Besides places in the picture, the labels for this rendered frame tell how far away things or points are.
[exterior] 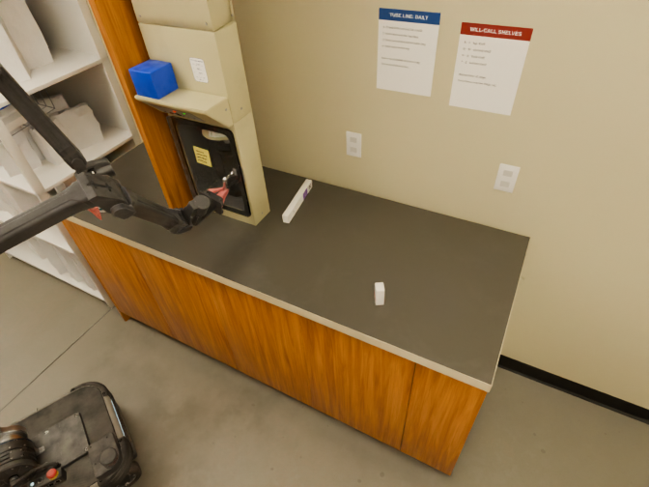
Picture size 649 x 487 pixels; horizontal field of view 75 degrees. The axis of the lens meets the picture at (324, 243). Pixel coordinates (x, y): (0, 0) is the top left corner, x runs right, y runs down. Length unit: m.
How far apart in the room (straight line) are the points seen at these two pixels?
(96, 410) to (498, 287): 1.86
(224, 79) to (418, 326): 1.02
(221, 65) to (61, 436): 1.74
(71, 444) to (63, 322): 1.06
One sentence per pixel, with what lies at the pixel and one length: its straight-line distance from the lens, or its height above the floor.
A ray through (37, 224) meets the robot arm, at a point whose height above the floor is 1.48.
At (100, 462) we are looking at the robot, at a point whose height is 0.32.
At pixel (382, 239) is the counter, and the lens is 1.71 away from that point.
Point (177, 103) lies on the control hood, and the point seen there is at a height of 1.51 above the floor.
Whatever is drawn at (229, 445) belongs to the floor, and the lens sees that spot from 2.33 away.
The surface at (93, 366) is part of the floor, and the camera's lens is 2.85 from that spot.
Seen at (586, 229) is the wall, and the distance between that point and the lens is 1.84.
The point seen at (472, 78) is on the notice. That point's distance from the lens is 1.59.
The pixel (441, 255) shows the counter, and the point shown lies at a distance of 1.67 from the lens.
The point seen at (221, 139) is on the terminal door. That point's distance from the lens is 1.62.
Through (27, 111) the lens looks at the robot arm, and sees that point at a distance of 1.66.
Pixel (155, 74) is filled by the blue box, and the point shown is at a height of 1.59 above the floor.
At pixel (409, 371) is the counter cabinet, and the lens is 1.53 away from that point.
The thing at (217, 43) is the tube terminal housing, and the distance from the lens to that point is 1.47.
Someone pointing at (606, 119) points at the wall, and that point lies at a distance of 1.61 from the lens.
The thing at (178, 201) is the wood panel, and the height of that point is 0.99.
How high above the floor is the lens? 2.10
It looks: 43 degrees down
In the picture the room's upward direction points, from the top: 4 degrees counter-clockwise
